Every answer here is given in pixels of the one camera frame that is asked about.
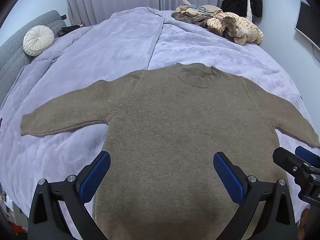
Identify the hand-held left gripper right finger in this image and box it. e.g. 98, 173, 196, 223
213, 151, 298, 240

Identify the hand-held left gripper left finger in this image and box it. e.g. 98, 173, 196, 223
27, 151, 111, 240

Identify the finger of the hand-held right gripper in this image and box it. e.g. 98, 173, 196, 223
295, 146, 320, 168
272, 147, 313, 178

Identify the brown knit sweater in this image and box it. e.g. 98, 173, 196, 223
20, 62, 320, 240

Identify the person's right hand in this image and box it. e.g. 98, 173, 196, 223
299, 206, 312, 233

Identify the lilac fleece blanket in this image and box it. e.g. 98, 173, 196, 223
0, 6, 313, 240

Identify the cream striped knit sweater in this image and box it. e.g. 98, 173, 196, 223
206, 12, 264, 46

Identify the grey quilted headboard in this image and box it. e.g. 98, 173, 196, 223
0, 10, 67, 100

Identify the white round pleated pillow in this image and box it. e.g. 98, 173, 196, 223
23, 25, 55, 57

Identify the black object on headboard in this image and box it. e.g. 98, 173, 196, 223
58, 24, 83, 37

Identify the white hanging garment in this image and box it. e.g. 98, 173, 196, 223
239, 0, 253, 21

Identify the brown fuzzy garment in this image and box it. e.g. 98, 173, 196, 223
172, 11, 225, 34

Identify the beige folded garment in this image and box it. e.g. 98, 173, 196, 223
200, 4, 223, 14

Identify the cream and blue striped garment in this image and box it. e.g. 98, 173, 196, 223
175, 0, 208, 15

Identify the wall-mounted monitor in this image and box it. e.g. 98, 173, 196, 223
294, 1, 320, 53

